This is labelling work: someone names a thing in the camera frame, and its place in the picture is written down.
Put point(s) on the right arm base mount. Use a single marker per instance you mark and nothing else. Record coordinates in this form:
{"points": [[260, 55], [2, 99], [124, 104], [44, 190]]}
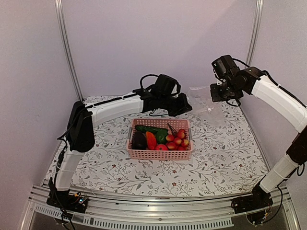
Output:
{"points": [[248, 203]]}

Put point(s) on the clear zip top bag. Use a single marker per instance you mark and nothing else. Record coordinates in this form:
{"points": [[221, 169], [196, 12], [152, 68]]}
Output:
{"points": [[203, 106]]}

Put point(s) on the aluminium frame post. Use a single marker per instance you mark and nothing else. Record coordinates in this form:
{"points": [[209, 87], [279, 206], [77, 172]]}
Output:
{"points": [[255, 31], [67, 49]]}

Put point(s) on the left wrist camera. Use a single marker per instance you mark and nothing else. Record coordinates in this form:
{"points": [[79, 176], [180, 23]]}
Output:
{"points": [[165, 86]]}

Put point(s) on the orange red pepper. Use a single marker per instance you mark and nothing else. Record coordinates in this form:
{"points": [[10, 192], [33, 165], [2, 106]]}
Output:
{"points": [[151, 140]]}

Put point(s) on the dark purple eggplant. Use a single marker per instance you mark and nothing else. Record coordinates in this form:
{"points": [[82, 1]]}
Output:
{"points": [[139, 141]]}

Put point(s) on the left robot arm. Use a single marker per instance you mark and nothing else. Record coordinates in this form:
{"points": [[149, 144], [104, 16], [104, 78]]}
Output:
{"points": [[79, 136]]}

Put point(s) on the aluminium front rail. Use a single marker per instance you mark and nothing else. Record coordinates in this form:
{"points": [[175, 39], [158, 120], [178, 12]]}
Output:
{"points": [[111, 211]]}

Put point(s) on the green cucumber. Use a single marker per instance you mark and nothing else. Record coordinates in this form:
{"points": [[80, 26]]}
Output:
{"points": [[145, 129]]}

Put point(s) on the green avocado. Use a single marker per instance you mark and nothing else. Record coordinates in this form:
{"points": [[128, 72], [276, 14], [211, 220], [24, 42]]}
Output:
{"points": [[161, 136]]}

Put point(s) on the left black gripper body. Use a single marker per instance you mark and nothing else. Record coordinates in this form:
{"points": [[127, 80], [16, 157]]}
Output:
{"points": [[174, 107]]}

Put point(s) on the red lychee bunch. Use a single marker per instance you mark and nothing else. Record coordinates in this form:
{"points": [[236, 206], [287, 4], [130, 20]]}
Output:
{"points": [[177, 139]]}

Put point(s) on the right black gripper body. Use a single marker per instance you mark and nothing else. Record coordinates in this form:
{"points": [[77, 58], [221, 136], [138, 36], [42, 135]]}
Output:
{"points": [[227, 92]]}

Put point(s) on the right aluminium frame post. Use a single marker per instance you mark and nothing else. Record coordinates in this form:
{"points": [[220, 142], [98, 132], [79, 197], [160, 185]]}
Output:
{"points": [[255, 31]]}

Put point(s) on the left aluminium frame post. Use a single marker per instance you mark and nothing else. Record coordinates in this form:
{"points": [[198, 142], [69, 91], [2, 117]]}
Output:
{"points": [[67, 49]]}

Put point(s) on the pink plastic basket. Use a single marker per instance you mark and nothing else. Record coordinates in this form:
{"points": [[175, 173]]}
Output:
{"points": [[159, 155]]}

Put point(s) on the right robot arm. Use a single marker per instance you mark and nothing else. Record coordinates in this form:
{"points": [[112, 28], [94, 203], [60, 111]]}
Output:
{"points": [[232, 84]]}

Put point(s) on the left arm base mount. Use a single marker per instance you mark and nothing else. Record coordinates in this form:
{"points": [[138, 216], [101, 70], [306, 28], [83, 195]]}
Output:
{"points": [[68, 202]]}

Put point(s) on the floral tablecloth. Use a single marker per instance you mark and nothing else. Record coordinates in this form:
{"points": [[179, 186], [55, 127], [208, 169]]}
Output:
{"points": [[225, 160]]}

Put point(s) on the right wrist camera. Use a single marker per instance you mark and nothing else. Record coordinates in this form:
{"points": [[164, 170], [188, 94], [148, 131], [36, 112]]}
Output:
{"points": [[225, 66]]}

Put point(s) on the red tomato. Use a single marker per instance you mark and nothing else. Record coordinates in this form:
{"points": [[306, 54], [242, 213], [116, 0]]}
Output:
{"points": [[161, 147]]}

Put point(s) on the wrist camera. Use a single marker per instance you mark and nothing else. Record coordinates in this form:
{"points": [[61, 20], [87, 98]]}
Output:
{"points": [[225, 66], [165, 86]]}

